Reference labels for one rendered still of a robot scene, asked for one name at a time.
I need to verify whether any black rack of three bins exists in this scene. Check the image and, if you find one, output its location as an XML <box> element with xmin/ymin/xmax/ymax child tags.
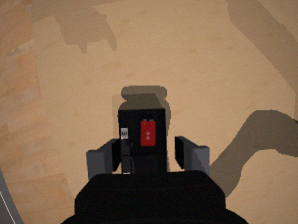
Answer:
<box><xmin>118</xmin><ymin>108</ymin><xmax>167</xmax><ymax>174</ymax></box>

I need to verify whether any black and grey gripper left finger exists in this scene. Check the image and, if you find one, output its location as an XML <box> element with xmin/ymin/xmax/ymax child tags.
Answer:
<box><xmin>86</xmin><ymin>138</ymin><xmax>121</xmax><ymax>180</ymax></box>

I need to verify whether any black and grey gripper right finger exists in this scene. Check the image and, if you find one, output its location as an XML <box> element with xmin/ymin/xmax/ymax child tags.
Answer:
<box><xmin>174</xmin><ymin>136</ymin><xmax>210</xmax><ymax>176</ymax></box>

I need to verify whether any red nine-volt battery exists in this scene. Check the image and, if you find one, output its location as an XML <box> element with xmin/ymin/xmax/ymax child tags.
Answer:
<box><xmin>141</xmin><ymin>120</ymin><xmax>155</xmax><ymax>146</ymax></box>

